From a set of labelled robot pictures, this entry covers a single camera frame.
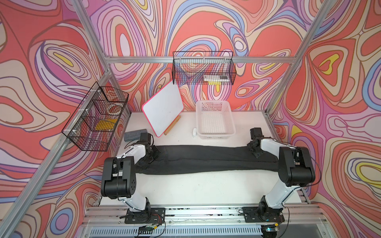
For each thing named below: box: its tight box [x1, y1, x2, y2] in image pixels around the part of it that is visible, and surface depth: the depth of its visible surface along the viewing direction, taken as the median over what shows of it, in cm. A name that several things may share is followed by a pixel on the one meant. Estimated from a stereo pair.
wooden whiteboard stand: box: [163, 115, 182, 136], surface depth 109 cm
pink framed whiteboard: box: [141, 80, 185, 138], surface depth 88 cm
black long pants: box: [134, 145, 279, 175], surface depth 92 cm
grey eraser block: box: [123, 128, 148, 143], surface depth 104 cm
